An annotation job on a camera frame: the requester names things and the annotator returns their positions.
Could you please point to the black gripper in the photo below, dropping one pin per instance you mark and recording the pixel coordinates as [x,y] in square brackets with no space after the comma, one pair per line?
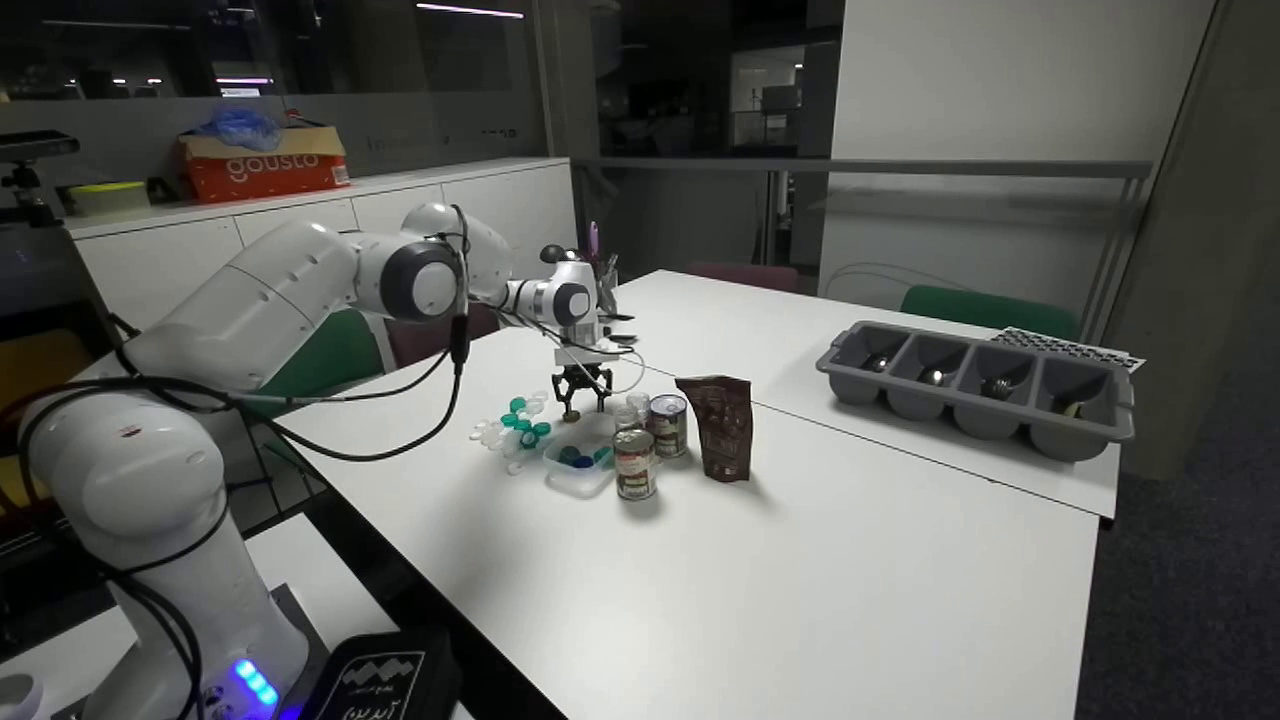
[580,367]

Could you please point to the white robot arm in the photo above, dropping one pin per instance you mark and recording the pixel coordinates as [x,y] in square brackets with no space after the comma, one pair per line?
[135,459]

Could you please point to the clear plastic container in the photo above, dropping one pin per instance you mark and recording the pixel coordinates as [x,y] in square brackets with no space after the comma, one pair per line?
[579,459]

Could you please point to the rear small tin can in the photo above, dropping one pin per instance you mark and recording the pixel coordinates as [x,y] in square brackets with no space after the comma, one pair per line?
[668,421]

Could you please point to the small tin can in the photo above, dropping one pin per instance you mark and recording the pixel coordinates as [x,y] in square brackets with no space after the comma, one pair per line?
[634,463]
[668,421]

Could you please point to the front small tin can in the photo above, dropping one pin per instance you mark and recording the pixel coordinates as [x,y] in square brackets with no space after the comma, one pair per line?
[634,463]

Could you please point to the brown foil pouch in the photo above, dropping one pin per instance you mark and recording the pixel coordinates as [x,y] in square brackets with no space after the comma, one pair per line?
[721,410]

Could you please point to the green chair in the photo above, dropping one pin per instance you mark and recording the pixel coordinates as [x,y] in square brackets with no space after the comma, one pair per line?
[335,358]

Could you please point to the black control box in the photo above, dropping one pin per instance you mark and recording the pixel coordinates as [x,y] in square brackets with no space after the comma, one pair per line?
[387,677]

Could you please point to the orange box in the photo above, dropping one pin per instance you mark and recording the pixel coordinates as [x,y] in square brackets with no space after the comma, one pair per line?
[293,163]

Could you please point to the grey cutlery tray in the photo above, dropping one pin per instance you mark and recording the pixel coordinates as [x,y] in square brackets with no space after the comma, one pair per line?
[1056,399]

